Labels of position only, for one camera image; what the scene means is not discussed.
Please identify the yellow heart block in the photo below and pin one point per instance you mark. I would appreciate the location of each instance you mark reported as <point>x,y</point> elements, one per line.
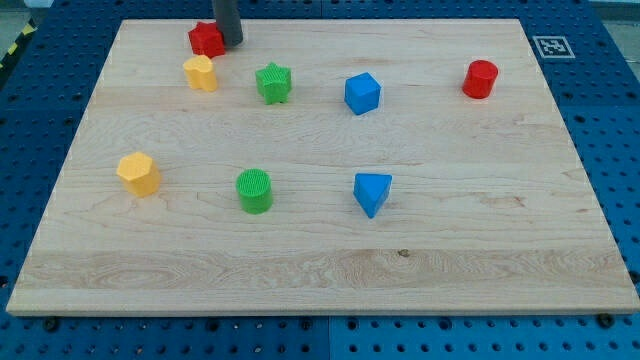
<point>200,73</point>

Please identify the yellow hexagon block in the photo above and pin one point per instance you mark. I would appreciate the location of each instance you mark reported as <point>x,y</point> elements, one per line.
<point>139,174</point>

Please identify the blue triangle block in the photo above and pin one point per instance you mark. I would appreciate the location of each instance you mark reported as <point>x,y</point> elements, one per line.
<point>371,191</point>

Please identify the green cylinder block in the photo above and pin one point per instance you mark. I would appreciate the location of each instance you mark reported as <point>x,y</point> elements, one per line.
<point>253,187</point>

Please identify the wooden board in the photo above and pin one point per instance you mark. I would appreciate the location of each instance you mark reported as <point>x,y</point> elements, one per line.
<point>490,211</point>

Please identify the blue cube block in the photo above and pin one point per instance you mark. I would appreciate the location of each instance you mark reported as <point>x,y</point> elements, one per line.
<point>362,93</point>

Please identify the green star block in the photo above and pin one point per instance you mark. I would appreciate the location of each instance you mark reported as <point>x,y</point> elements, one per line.
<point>274,83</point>

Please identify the red star block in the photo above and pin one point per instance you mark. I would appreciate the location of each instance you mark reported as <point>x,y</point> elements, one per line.
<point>206,39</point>

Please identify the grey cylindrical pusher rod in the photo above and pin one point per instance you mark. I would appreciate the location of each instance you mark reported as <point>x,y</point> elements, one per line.
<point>227,16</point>

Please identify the red cylinder block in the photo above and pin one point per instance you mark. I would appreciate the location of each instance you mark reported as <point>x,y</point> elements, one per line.
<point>480,78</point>

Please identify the white fiducial marker tag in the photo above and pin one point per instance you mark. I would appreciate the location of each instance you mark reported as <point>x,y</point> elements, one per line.
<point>553,47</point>

